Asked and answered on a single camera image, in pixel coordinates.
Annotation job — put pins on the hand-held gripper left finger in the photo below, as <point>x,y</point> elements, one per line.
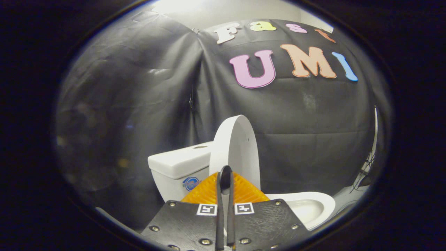
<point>219,216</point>

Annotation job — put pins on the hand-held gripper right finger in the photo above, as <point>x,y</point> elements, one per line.
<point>230,216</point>

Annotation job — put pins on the black lid pull tab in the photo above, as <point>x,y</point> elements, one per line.
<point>225,177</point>

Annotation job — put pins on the white toilet lid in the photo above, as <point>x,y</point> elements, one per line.
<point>237,146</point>

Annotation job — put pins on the white toilet tank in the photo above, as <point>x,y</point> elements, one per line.
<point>170,164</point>

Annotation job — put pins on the white toilet bowl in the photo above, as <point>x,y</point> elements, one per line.
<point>306,209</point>

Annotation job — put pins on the white toilet seat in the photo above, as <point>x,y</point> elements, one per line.
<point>325,204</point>

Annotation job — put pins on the black backdrop cloth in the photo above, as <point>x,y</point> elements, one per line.
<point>296,122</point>

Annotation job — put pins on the black tripod stand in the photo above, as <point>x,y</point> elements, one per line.
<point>366,166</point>

